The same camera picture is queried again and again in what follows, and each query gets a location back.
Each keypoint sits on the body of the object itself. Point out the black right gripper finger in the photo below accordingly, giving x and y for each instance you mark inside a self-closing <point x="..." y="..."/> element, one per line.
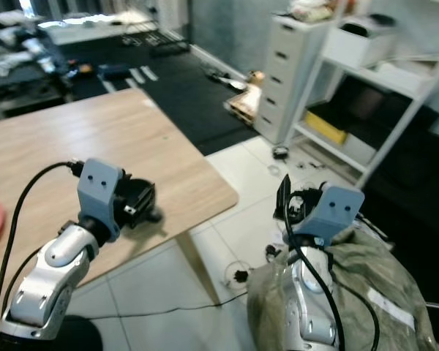
<point x="284" y="196"/>

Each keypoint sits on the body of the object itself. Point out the small round black device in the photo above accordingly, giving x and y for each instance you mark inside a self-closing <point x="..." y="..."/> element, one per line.
<point x="281" y="152"/>

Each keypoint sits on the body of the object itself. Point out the flat yellow box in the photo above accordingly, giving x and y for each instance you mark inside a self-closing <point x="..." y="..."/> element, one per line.
<point x="325" y="128"/>

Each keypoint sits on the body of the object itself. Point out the wooden table leg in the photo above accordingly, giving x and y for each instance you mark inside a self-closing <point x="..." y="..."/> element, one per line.
<point x="194" y="267"/>

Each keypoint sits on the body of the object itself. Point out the wooden crate with bag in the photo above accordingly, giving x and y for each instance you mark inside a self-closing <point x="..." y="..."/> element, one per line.
<point x="247" y="99"/>

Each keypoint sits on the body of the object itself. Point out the white metal shelf unit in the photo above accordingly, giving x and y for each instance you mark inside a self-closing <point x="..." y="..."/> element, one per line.
<point x="391" y="139"/>

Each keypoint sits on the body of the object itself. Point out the white drawer cabinet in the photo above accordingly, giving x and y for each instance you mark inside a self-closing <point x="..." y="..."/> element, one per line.
<point x="289" y="73"/>

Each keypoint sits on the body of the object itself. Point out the black and silver tool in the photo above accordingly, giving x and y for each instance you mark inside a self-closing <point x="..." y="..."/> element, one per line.
<point x="223" y="79"/>

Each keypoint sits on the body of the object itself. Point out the blue box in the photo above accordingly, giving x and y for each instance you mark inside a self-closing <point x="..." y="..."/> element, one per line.
<point x="113" y="71"/>

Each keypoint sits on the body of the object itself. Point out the white printer with black lid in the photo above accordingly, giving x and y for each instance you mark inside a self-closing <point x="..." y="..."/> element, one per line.
<point x="358" y="44"/>

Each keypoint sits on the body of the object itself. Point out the cluttered metal cart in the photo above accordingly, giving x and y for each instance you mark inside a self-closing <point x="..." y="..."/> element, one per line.
<point x="29" y="66"/>

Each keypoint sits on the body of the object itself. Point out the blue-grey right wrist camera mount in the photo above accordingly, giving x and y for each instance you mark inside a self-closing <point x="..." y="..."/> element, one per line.
<point x="336" y="208"/>

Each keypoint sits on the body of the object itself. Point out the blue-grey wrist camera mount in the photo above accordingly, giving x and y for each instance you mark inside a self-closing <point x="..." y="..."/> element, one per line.
<point x="336" y="208"/>
<point x="99" y="183"/>

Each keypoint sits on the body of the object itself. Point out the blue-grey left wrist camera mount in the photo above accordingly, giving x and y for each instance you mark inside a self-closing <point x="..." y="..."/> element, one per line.
<point x="99" y="183"/>

